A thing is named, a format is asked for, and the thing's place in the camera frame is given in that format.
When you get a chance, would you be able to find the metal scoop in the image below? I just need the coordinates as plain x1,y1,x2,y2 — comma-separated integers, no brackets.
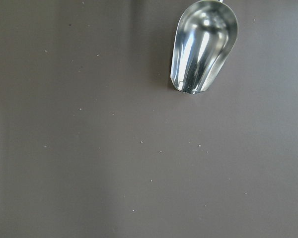
170,0,238,94

